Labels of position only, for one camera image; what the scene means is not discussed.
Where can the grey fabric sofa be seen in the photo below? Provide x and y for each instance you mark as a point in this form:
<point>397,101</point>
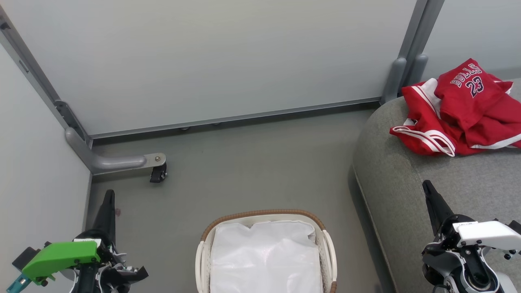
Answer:
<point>447,183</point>

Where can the white plastic laundry basket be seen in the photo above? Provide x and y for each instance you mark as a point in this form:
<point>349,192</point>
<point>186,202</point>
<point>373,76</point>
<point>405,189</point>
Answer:
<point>327,252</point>

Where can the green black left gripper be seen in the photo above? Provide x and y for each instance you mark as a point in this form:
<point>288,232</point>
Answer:
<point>61,257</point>

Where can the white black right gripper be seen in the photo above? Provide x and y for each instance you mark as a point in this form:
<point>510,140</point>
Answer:
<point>484,235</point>

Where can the grey metal partition post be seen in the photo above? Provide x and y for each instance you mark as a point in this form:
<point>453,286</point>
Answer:
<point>419,28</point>

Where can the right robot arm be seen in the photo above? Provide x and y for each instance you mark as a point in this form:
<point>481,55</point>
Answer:
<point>464,270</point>

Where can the grey partition foot with caster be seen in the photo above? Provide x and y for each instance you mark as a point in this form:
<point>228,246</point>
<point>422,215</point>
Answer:
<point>110,160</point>

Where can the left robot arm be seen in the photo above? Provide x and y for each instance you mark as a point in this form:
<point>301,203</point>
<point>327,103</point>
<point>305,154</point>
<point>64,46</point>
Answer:
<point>118,276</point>

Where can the black caster wheel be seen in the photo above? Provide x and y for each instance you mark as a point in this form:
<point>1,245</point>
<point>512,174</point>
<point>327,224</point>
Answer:
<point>158,174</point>

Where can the grey metal partition bottom rail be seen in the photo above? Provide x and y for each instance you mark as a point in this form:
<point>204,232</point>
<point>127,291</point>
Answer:
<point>244,118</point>

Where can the grey metal corner post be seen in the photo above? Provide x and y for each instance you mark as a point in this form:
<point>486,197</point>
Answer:
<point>36,77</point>

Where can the red shorts with white stripes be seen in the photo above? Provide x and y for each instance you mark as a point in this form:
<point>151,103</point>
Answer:
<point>423,130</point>

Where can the white basket liner bag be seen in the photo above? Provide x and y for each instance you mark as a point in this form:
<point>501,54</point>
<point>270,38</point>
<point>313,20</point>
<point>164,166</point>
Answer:
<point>264,260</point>

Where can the red Bulls 23 jersey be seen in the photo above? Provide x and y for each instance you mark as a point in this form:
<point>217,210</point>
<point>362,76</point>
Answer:
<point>476,101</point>

